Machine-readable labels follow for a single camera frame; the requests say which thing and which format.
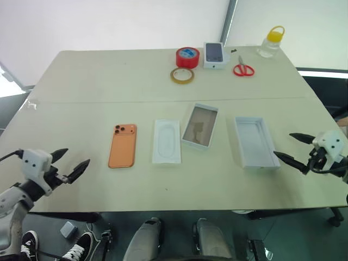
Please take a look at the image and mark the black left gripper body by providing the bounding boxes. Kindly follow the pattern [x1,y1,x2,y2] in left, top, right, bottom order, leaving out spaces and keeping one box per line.
[42,165,70,191]

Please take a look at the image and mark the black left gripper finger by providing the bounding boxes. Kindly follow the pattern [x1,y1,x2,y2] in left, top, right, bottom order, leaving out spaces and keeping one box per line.
[66,159,91,184]
[50,148,69,164]

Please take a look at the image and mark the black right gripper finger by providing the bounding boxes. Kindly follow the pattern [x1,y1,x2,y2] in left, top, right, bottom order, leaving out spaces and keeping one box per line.
[289,132,314,145]
[272,151,310,175]

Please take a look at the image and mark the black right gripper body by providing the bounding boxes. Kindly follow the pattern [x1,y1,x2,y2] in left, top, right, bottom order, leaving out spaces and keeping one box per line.
[307,146,327,172]

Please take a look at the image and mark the white phone box base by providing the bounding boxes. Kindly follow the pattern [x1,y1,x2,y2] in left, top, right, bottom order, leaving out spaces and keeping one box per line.
[234,116,281,170]

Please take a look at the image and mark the orange smartphone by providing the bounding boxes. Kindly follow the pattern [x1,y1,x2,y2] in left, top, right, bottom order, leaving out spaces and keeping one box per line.
[108,123,138,170]

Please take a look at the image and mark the white moulded insert tray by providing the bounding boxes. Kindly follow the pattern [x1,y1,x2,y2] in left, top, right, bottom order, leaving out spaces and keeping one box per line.
[152,119,182,165]

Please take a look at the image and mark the white box lid brown inside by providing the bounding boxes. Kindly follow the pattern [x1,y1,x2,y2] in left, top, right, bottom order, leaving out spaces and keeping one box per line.
[181,103,219,150]

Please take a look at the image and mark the small grey square block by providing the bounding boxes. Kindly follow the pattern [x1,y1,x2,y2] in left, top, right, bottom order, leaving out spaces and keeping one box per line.
[59,221,78,239]

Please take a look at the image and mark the closed white phone box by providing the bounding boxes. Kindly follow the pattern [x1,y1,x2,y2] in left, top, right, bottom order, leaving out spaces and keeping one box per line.
[203,41,228,70]

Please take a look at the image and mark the black table leg caster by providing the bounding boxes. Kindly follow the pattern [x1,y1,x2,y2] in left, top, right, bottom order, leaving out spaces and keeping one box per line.
[327,207,345,228]

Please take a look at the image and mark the black white sneaker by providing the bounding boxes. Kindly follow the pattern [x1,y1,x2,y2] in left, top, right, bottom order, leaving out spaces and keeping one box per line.
[20,230,39,261]
[61,231,95,261]

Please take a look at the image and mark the grey window latch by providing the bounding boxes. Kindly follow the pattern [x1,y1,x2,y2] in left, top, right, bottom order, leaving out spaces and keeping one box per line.
[0,70,14,83]

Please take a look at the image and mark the grey rounded left leg shell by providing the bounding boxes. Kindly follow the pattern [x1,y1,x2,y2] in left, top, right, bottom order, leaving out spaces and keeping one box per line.
[122,216,166,261]

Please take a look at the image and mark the grey rounded leg shell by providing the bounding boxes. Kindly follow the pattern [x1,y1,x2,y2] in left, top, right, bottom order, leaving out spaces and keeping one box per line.
[192,217,233,261]
[122,216,166,261]

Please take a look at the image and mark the clear jar yellow lid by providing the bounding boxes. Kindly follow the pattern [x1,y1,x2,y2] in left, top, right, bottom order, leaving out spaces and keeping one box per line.
[257,25,286,59]

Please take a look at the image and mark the grey rounded right leg shell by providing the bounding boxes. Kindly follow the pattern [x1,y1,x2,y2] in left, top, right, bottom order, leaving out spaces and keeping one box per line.
[192,217,233,261]

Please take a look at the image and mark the clear yellowish tape roll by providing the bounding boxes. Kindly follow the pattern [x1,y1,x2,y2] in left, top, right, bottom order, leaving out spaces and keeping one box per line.
[170,67,196,85]

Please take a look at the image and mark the red tape roll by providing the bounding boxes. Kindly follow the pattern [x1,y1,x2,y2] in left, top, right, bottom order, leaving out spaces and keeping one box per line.
[175,46,201,70]

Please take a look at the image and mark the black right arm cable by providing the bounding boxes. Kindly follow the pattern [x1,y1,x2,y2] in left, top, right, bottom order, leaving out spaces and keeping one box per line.
[310,156,348,175]

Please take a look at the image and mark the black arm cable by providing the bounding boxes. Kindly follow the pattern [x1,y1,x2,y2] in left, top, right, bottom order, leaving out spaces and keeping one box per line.
[0,150,24,163]
[310,156,348,175]

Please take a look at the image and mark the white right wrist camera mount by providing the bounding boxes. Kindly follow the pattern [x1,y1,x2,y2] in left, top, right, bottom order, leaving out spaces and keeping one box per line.
[312,130,345,170]

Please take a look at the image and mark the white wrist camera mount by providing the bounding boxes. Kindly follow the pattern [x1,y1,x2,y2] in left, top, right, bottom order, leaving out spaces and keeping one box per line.
[21,148,54,197]
[312,130,345,170]

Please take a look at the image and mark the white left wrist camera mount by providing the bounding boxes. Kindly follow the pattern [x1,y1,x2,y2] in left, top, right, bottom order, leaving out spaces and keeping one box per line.
[21,148,54,197]

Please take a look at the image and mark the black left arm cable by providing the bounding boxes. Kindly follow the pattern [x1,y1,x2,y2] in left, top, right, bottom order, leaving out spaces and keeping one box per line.
[0,150,24,163]

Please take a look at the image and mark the black metal foot bracket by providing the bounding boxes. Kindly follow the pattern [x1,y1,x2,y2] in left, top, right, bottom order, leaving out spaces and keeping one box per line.
[100,230,114,261]
[248,238,274,261]

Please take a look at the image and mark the red handled scissors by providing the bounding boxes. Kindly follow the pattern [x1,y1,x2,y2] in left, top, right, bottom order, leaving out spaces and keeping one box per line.
[232,55,256,78]

